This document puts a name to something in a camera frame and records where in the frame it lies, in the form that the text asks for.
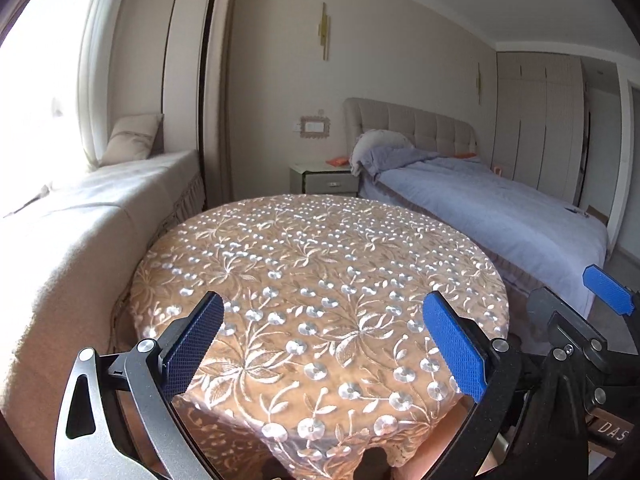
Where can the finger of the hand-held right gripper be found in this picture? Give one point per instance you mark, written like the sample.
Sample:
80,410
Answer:
565,320
610,290

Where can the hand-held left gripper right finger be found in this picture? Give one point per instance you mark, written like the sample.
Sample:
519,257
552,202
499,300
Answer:
455,347

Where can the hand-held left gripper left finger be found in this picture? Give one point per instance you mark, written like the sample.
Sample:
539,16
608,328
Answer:
192,345

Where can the bed with grey-blue cover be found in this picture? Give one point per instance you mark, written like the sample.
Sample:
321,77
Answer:
480,210

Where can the round table with embroidered cloth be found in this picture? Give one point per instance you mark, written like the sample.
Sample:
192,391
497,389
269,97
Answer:
310,270

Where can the beige window seat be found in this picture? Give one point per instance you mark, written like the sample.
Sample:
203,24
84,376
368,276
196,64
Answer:
75,230

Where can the beige wardrobe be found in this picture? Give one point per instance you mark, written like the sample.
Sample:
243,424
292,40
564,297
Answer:
540,130

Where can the grey pillow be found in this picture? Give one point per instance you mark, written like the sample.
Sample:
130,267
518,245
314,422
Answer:
380,152

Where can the grey nightstand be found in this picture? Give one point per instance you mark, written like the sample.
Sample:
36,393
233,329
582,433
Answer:
325,180

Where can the beige cushion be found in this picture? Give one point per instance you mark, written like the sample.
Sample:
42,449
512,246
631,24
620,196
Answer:
132,140

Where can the orange item on nightstand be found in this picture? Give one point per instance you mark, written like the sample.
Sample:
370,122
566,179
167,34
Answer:
337,161

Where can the beige tufted bed headboard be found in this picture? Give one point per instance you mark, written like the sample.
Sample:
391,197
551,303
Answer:
415,125

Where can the white sheer curtain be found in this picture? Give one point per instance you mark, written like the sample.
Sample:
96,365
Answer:
105,60

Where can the gold wall lamp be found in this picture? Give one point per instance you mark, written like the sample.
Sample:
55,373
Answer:
324,30
479,82

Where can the framed wall switch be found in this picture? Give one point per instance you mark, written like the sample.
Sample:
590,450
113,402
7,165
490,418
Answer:
313,128

